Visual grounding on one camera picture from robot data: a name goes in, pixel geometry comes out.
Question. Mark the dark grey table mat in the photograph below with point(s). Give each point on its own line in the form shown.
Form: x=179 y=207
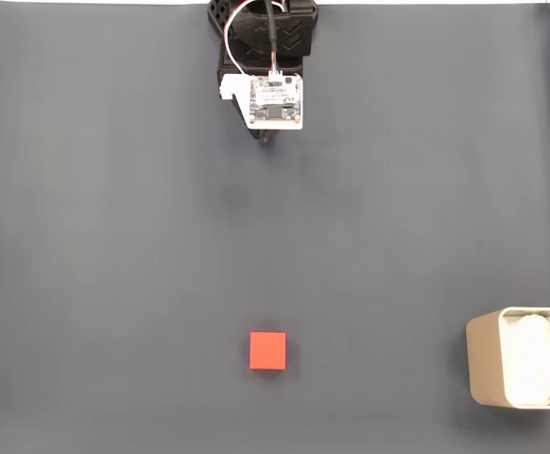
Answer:
x=114 y=236

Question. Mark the white crumpled paper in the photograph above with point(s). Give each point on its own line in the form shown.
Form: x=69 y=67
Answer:
x=535 y=359

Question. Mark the beige box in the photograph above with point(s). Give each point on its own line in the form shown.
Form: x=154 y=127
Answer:
x=485 y=359

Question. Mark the white camera board mount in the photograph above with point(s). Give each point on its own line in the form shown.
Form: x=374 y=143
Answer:
x=275 y=99

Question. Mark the red cube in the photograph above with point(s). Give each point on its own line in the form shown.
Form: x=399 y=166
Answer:
x=267 y=351

